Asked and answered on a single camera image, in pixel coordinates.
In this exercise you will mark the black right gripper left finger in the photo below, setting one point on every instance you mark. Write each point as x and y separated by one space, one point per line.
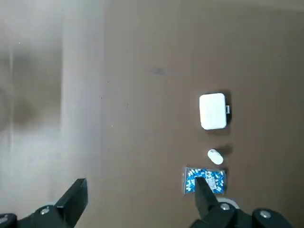
73 202

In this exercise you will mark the white plastic pill box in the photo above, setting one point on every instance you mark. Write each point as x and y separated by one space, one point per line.
212 111

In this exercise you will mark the bag of blue white capsules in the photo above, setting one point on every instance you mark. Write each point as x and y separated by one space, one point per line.
215 177

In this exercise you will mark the small white pill bottle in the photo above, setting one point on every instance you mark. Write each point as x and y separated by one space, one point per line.
215 156

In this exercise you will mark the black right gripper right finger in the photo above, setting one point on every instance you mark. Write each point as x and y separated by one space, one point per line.
206 209

